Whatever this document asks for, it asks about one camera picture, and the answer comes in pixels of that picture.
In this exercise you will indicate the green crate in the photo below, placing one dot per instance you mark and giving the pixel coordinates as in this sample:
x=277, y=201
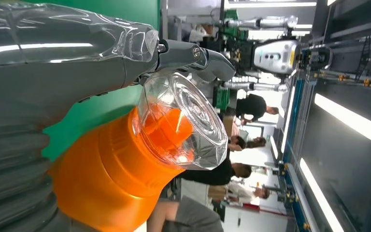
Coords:
x=223, y=97

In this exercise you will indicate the ceiling light panel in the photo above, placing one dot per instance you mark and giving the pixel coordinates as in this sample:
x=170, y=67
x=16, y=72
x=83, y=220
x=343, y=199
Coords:
x=320, y=195
x=345, y=117

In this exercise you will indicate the orange Tide detergent bottle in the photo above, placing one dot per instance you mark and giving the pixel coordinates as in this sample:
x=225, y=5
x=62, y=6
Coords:
x=108, y=166

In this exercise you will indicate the silver black humanoid robot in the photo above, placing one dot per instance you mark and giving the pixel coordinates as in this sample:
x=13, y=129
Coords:
x=275, y=56

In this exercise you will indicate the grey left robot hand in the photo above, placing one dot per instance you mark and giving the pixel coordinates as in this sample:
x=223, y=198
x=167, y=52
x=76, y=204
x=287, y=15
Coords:
x=60, y=73

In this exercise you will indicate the green table cover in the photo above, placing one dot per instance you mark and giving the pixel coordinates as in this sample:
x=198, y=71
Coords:
x=89, y=115

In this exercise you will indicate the person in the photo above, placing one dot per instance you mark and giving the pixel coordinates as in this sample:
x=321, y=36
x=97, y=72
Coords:
x=195, y=217
x=252, y=105
x=217, y=174
x=252, y=142
x=246, y=192

